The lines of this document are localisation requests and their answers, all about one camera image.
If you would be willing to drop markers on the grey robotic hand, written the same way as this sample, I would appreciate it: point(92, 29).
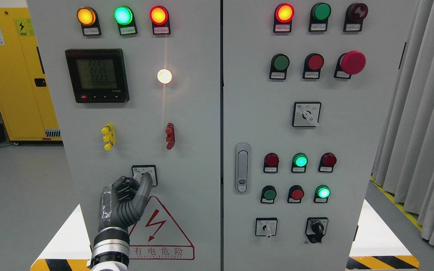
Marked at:
point(123, 202)

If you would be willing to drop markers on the white rotary selector switch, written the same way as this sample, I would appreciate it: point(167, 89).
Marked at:
point(139, 170)
point(266, 227)
point(306, 114)

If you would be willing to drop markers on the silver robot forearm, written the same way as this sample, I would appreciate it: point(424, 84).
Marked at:
point(111, 250)

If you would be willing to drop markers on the amber indicator light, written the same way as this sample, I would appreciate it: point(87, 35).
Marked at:
point(88, 18)

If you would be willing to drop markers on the red electric danger warning sticker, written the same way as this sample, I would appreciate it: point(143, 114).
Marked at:
point(157, 236)

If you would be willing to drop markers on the yellow terminal block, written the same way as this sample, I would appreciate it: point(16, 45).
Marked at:
point(109, 136)

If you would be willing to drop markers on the red terminal block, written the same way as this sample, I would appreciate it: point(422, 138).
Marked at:
point(170, 139)

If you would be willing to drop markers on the black digital power meter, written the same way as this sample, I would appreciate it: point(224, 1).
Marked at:
point(98, 75)

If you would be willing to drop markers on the small clear panel lamp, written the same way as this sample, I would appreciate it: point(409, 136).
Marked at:
point(164, 76)

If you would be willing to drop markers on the dark red indicator lower left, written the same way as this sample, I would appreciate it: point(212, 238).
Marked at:
point(271, 162)

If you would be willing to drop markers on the dark red indicator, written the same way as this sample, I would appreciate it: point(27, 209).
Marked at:
point(271, 162)
point(327, 162)

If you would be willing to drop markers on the grey electrical control cabinet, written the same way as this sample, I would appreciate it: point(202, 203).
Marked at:
point(219, 53)

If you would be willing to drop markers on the red push button lower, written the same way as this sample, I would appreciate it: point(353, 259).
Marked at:
point(295, 194)

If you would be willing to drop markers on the red push button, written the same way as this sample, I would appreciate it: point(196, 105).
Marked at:
point(295, 194)
point(312, 66)

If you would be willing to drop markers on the lit green indicator lower middle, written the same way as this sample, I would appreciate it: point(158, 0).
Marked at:
point(299, 163)

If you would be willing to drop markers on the green indicator light top left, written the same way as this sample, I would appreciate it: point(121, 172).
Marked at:
point(125, 20)

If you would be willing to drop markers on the red indicator light top left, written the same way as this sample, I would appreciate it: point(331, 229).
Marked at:
point(160, 20)

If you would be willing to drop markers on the lit green push button lower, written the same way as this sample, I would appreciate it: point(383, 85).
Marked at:
point(322, 193)

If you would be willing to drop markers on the yellow safety storage cabinet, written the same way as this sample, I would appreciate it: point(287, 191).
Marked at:
point(25, 103)

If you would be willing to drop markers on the dark red indicator lower right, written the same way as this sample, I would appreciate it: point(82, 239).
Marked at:
point(327, 162)

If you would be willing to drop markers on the green push button upper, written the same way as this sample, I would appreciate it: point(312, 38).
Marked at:
point(278, 66)

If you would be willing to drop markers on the red push button upper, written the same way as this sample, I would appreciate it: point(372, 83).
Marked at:
point(312, 66)

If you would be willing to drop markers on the red lit indicator right door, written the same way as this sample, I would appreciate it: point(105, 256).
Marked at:
point(283, 16)

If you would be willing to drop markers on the red emergency stop mushroom button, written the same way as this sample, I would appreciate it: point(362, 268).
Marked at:
point(348, 64)

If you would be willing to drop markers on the dark green indicator top right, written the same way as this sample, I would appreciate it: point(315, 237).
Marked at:
point(319, 15)

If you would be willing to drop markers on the grey curtain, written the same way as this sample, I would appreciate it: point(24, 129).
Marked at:
point(404, 164)

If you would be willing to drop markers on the dark red buzzer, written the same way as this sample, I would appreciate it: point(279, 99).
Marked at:
point(354, 17)

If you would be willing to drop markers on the grey cabinet door handle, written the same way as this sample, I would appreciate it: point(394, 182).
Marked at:
point(242, 152)

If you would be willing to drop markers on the white rotary selector switch bottom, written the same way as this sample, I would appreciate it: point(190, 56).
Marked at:
point(266, 227)

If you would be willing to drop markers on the black key selector switch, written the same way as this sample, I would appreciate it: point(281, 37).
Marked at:
point(316, 228)

